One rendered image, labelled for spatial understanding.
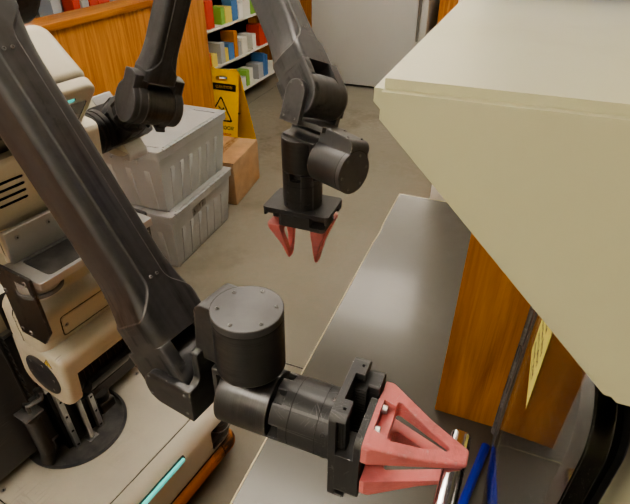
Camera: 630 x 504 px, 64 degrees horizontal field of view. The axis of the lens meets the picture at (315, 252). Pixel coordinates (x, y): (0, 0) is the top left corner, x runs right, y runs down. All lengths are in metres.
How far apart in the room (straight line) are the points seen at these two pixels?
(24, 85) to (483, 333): 0.55
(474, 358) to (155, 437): 1.12
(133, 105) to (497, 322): 0.71
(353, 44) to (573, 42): 5.18
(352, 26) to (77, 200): 4.99
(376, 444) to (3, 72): 0.40
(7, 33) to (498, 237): 0.41
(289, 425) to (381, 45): 5.00
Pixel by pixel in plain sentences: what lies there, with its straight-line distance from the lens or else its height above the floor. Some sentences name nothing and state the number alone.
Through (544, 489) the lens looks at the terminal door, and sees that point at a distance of 0.30.
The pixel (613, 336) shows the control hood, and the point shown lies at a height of 1.44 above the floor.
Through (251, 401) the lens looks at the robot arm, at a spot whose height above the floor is 1.22.
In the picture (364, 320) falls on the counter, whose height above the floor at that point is 0.94.
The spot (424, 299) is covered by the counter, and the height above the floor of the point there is 0.94.
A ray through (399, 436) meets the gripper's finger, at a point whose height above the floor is 1.19.
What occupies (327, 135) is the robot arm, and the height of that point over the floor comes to 1.31.
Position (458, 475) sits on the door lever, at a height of 1.21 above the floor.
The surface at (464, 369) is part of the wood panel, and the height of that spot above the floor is 1.04.
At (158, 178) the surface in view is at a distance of 2.44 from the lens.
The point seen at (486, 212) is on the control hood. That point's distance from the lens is 0.16.
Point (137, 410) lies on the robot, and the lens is 1.70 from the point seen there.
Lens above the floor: 1.55
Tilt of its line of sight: 35 degrees down
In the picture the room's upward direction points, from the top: straight up
